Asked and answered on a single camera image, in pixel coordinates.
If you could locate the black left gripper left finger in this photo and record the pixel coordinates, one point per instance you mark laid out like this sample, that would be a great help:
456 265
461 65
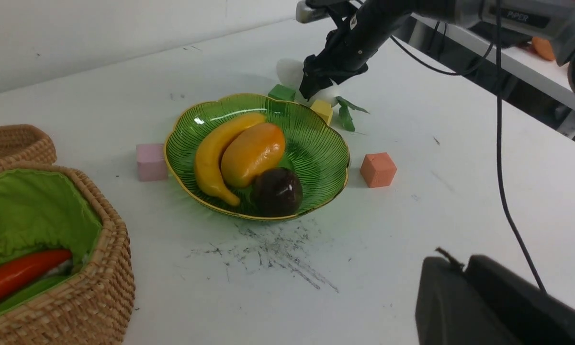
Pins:
449 311

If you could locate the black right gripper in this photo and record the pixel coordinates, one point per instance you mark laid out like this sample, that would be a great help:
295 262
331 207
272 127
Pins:
345 55

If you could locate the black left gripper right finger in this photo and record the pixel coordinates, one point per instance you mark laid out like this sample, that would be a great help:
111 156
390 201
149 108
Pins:
532 316

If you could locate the white toy radish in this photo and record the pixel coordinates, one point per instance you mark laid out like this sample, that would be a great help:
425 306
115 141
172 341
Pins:
290 74

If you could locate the orange yellow toy mango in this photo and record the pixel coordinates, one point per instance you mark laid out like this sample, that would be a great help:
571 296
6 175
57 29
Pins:
254 151

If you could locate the purple toy mangosteen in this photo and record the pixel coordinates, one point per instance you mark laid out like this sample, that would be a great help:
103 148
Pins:
277 193

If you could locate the yellow toy banana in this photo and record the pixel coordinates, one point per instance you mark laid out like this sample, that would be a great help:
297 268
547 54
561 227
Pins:
210 152

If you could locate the orange toy carrot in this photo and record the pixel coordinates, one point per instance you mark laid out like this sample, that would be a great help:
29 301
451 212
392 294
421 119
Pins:
21 271

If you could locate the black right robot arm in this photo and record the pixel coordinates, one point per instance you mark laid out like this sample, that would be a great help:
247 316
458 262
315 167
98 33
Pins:
553 20

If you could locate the yellow foam cube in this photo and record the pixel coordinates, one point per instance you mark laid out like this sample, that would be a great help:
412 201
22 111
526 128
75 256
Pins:
324 110

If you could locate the green foam cube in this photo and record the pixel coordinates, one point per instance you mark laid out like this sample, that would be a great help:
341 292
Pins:
282 93

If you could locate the green glass leaf plate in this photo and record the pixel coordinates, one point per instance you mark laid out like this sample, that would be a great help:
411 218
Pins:
316 153

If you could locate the orange foam cube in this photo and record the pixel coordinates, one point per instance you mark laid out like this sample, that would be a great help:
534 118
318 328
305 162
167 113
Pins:
378 170

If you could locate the pink foam cube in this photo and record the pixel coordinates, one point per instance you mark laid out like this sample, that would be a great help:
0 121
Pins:
151 165

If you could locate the woven wicker basket green lining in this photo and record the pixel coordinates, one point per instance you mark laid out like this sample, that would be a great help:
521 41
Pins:
65 264

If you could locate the woven wicker basket lid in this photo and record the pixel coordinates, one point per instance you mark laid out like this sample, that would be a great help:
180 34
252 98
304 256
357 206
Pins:
25 142

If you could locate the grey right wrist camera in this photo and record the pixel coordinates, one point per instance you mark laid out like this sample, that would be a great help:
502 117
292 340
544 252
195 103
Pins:
309 11

